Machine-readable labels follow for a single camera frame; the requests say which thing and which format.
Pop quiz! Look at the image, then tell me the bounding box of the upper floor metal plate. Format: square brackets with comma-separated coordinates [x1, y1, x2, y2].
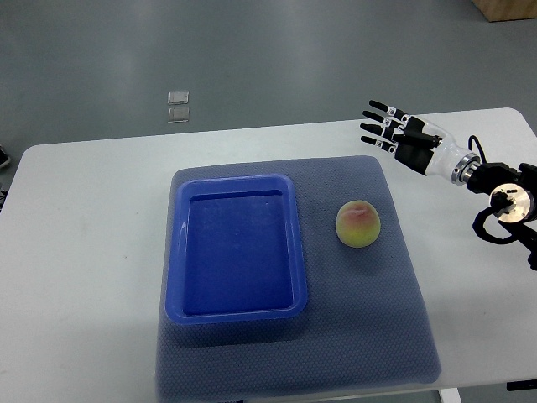
[167, 90, 190, 105]

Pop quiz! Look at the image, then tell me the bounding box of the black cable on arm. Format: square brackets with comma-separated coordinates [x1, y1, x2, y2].
[467, 134, 490, 165]

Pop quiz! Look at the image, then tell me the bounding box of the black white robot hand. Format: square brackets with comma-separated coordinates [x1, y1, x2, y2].
[360, 100, 469, 180]

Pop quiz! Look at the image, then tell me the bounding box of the peach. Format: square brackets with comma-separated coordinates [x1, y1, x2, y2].
[336, 200, 381, 249]

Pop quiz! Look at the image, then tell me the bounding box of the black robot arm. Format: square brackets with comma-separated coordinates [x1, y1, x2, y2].
[451, 154, 536, 270]

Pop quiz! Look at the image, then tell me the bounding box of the white table leg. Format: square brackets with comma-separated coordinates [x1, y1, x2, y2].
[438, 388, 462, 403]

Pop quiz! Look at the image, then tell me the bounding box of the blue plastic tray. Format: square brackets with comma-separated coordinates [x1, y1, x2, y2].
[164, 174, 308, 326]

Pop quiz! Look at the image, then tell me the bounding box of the black shoe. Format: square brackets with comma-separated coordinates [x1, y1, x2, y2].
[0, 146, 11, 169]

